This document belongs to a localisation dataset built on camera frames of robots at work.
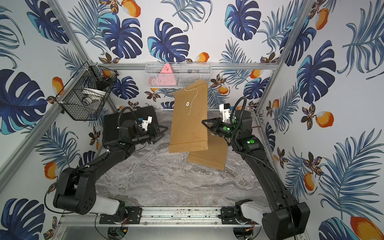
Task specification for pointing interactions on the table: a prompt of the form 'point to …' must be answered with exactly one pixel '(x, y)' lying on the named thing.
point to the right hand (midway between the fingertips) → (202, 120)
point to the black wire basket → (89, 76)
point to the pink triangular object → (166, 77)
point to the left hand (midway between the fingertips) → (165, 129)
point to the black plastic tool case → (111, 121)
